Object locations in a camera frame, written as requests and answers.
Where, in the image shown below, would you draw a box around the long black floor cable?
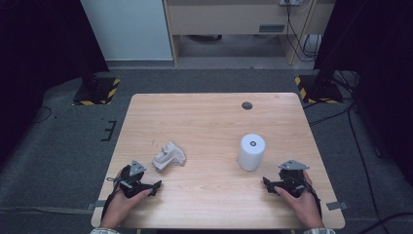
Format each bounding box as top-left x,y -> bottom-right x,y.
346,103 -> 386,228

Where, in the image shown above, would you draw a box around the beige wooden cabinet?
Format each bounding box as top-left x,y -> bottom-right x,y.
162,0 -> 337,68

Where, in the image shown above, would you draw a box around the white cylindrical device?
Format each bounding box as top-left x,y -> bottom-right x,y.
237,133 -> 267,173

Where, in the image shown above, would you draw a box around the grey tape strip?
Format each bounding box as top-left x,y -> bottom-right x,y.
325,201 -> 350,212
86,199 -> 108,212

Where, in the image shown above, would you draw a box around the striped black stand base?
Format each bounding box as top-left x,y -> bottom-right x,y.
72,75 -> 122,107
294,74 -> 345,105

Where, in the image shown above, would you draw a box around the thin black floor cable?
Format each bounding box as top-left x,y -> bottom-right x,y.
31,104 -> 54,125

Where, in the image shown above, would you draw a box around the white quilted cloth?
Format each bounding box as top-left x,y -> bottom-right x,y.
151,140 -> 187,173

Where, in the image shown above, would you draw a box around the dark curtain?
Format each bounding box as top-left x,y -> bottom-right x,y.
0,0 -> 110,165
313,0 -> 413,187

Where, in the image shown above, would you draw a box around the white panel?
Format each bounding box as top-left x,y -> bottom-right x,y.
80,0 -> 174,62

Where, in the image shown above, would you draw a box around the person's right hand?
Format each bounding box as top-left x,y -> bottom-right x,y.
274,171 -> 324,229

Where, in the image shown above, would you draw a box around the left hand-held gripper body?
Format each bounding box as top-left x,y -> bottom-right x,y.
115,160 -> 151,199

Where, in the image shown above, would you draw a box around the black hanging cables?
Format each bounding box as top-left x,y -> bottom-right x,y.
285,3 -> 321,63

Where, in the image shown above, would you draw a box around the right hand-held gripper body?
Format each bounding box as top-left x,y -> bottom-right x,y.
274,159 -> 311,199

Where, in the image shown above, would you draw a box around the person's left hand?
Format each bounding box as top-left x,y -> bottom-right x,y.
99,188 -> 154,229

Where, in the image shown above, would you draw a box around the thick black floor cable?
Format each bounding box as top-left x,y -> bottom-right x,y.
356,212 -> 413,234

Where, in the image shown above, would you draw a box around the black wrist strap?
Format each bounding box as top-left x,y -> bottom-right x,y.
303,179 -> 323,218
100,175 -> 124,220

